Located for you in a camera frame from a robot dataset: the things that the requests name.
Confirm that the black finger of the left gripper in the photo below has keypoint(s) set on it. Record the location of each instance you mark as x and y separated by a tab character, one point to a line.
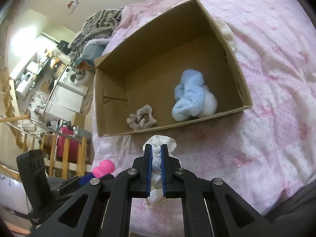
106	177
73	184

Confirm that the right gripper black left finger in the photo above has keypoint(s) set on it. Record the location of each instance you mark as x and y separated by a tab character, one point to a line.
110	201

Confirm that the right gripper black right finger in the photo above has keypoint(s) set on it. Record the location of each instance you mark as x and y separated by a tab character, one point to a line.
210	207

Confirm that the pink soft toy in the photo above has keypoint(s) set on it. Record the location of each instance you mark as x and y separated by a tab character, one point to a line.
105	167

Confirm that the white ruffled sock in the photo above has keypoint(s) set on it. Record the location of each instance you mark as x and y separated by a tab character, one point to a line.
156	193

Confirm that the beige scrunchie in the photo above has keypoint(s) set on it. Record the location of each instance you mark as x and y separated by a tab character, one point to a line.
143	119

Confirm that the fluffy light blue sock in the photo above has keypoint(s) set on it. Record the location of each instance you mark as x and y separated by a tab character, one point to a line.
190	97

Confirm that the wooden chair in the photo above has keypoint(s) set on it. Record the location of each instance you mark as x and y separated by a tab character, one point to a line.
65	156

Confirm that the white kitchen cabinet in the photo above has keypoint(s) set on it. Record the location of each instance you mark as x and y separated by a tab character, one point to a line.
62	104

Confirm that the pink patterned bed quilt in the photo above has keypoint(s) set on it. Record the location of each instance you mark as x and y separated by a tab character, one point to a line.
266	153

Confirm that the white washing machine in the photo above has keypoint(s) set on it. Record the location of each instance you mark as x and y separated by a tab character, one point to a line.
75	81

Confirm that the white fluffy sock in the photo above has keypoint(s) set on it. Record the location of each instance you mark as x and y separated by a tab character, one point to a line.
210	105

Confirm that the blue fur-trimmed jacket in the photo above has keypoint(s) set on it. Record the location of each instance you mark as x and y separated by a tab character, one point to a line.
93	49

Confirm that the brown cardboard box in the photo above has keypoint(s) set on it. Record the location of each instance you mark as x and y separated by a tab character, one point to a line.
147	66

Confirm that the patterned knit sweater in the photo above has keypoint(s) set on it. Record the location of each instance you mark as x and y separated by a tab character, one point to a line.
98	26

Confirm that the white cloth behind box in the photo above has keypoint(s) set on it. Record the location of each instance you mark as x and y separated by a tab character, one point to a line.
227	33

